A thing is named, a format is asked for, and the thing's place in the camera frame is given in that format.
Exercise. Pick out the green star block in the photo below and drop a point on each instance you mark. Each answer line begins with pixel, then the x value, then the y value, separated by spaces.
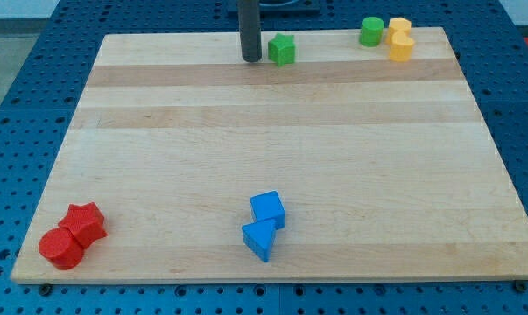
pixel 282 50

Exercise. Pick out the yellow heart block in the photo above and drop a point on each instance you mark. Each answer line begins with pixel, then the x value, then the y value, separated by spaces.
pixel 401 47

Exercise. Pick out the red star block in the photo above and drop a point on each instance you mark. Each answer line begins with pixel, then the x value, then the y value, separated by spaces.
pixel 85 223

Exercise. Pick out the blue cube block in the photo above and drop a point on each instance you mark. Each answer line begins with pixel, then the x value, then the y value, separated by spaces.
pixel 268 206

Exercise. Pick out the blue triangle block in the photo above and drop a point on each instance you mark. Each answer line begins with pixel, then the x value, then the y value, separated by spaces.
pixel 259 237

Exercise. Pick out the wooden board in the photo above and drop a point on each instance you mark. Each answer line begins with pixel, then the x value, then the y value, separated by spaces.
pixel 387 171

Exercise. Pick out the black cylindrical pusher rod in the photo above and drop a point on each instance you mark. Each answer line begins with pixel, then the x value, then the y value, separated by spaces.
pixel 250 30

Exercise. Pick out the green cylinder block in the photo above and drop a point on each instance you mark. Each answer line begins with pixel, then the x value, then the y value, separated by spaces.
pixel 371 31

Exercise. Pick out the yellow hexagon block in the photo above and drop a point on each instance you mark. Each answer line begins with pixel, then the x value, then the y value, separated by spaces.
pixel 397 24

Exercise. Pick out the red cylinder block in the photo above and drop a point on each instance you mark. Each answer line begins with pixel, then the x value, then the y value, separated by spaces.
pixel 59 248

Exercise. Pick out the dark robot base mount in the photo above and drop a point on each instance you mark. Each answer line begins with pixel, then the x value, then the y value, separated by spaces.
pixel 275 7

